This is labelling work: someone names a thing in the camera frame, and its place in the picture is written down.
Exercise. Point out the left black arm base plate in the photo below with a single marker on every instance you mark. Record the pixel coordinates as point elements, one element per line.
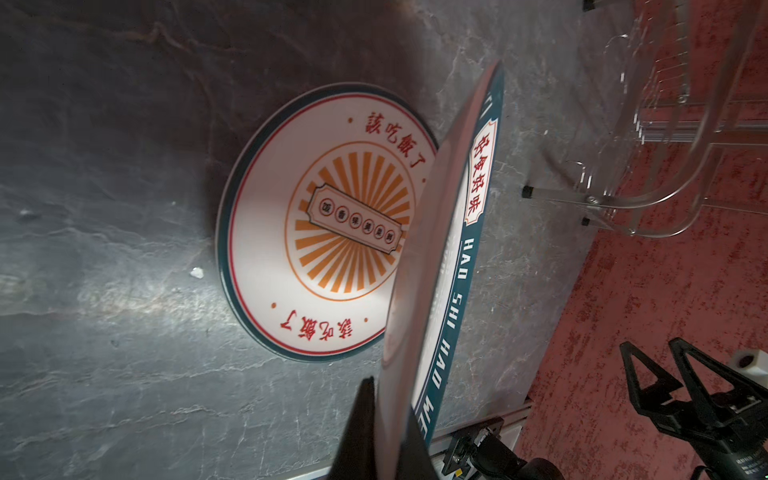
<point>478,451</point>

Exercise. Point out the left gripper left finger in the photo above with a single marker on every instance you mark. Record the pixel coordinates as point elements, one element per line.
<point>355,457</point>

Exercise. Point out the chrome wire dish rack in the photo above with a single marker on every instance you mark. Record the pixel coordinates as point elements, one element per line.
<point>652,174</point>

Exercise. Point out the plate orange sunburst pattern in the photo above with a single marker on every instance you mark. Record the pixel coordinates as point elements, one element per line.
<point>314,217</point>

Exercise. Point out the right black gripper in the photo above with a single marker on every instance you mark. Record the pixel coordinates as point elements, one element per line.
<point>736,450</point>

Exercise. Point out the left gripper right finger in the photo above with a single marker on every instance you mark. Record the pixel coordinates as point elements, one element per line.
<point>414,462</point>

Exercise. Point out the patterned plate dark rim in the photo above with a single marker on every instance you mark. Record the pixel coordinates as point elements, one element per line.
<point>433,279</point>

